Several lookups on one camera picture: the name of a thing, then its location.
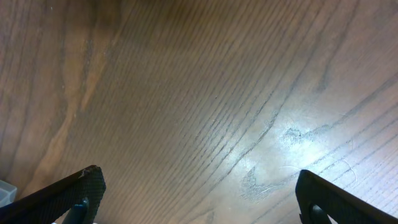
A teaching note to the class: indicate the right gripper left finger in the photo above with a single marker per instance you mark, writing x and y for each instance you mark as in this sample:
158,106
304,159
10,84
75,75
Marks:
79,195

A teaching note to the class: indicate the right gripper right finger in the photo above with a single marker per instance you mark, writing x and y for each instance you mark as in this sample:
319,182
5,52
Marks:
320,202

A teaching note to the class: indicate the clear plastic storage container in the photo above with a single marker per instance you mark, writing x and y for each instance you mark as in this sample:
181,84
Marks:
7,193

